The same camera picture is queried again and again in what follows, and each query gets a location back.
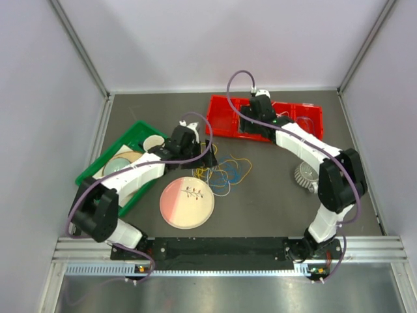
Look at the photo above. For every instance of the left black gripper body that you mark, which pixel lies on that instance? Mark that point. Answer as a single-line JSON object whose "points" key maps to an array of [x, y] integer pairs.
{"points": [[188, 153]]}

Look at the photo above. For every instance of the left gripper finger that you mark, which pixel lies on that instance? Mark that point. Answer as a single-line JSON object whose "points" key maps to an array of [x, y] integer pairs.
{"points": [[210, 160], [195, 158]]}

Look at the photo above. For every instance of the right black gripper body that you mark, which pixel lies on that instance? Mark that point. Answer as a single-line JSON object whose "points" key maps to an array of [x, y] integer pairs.
{"points": [[247, 125]]}

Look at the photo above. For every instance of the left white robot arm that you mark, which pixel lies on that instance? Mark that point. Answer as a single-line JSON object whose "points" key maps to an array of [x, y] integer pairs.
{"points": [[95, 210]]}

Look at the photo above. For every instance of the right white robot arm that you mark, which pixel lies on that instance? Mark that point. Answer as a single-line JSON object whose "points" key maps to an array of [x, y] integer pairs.
{"points": [[341, 179]]}

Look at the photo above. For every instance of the small cream cup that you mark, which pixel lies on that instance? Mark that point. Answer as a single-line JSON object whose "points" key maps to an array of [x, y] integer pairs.
{"points": [[152, 141]]}

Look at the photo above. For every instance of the red divided plastic bin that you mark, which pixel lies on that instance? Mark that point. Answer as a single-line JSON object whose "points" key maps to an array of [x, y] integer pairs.
{"points": [[225, 122]]}

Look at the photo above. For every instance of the green plastic tray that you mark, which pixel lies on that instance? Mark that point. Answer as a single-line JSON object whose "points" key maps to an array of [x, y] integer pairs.
{"points": [[131, 140]]}

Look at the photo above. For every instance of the pink cream round plate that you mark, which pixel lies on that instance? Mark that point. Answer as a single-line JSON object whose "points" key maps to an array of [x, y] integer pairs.
{"points": [[186, 203]]}

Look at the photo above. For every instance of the round wooden board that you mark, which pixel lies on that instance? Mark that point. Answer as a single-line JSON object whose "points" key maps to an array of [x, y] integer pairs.
{"points": [[132, 156]]}

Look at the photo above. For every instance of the pale green bowl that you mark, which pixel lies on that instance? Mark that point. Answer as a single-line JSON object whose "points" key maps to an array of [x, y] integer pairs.
{"points": [[114, 165]]}

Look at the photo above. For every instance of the grey ribbed ceramic mug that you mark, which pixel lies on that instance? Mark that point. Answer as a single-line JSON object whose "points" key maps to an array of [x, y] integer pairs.
{"points": [[307, 177]]}

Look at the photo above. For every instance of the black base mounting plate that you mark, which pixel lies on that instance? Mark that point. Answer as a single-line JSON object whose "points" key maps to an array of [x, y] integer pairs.
{"points": [[236, 253]]}

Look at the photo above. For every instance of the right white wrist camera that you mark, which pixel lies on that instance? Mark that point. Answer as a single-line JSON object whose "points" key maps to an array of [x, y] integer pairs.
{"points": [[259, 94]]}

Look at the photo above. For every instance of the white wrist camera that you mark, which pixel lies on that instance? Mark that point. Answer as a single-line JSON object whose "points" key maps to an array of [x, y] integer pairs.
{"points": [[193, 126], [259, 94]]}

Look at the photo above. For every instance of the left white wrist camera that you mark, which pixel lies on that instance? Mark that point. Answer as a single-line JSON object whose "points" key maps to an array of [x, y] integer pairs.
{"points": [[193, 126]]}

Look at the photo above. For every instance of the grey slotted cable duct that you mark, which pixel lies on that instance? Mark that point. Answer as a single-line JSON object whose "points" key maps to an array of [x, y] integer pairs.
{"points": [[126, 269]]}

